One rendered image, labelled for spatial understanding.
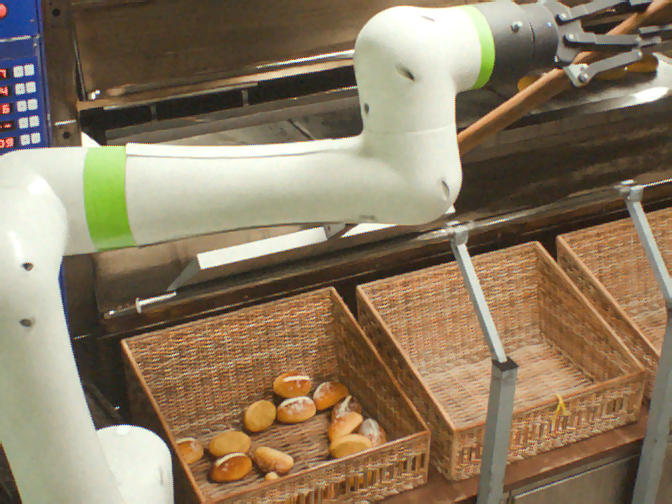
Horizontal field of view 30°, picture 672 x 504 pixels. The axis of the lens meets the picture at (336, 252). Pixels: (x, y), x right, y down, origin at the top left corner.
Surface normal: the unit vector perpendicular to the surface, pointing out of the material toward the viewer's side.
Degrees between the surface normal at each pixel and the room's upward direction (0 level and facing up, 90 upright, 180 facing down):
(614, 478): 90
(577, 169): 72
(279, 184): 61
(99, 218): 84
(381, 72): 88
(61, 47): 90
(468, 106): 0
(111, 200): 66
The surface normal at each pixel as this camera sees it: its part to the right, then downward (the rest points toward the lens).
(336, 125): 0.03, -0.87
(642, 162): 0.45, 0.12
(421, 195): 0.15, 0.40
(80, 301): 0.47, 0.45
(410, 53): 0.02, 0.04
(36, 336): 0.72, 0.33
